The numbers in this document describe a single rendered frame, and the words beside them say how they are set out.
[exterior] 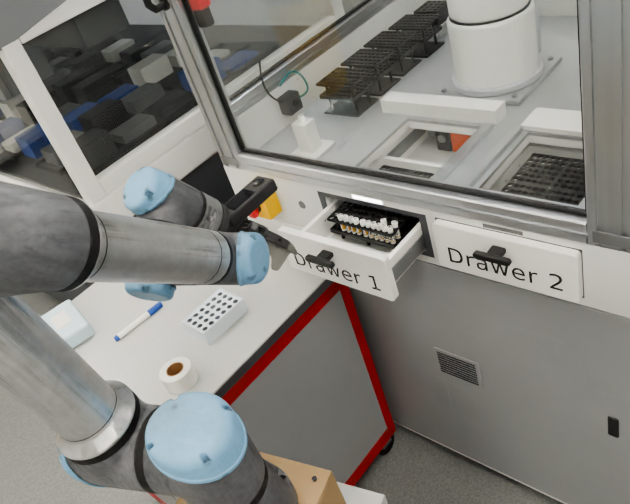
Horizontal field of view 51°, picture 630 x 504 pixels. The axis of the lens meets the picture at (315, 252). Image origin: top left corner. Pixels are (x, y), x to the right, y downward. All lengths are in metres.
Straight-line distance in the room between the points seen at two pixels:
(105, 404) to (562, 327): 0.86
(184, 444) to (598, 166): 0.72
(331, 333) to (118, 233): 0.99
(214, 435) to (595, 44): 0.72
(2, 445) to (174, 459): 2.05
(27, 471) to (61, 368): 1.88
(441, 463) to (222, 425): 1.27
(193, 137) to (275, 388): 0.89
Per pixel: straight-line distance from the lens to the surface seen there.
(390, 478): 2.06
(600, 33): 0.99
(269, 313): 1.49
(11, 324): 0.78
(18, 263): 0.63
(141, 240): 0.73
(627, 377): 1.39
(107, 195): 1.95
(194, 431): 0.87
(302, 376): 1.59
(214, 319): 1.49
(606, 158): 1.08
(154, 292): 0.98
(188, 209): 1.03
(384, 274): 1.28
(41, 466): 2.68
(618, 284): 1.23
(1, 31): 1.78
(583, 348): 1.38
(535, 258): 1.24
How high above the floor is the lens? 1.70
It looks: 36 degrees down
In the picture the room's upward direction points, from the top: 20 degrees counter-clockwise
